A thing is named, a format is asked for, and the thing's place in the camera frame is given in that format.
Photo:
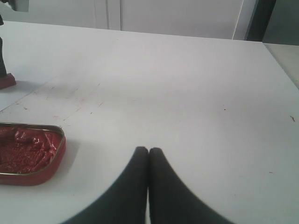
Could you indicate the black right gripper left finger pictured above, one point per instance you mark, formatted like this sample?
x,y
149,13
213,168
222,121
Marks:
x,y
125,201

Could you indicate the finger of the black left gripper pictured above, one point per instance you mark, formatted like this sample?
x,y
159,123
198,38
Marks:
x,y
3,71

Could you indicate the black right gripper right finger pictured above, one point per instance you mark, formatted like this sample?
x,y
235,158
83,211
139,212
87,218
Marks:
x,y
170,200

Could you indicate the red rubber stamp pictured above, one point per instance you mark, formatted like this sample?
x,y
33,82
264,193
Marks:
x,y
7,81

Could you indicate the red ink paste tin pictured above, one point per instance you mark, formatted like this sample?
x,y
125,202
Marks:
x,y
30,154

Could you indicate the white cabinet doors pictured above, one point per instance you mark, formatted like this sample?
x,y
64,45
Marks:
x,y
225,19

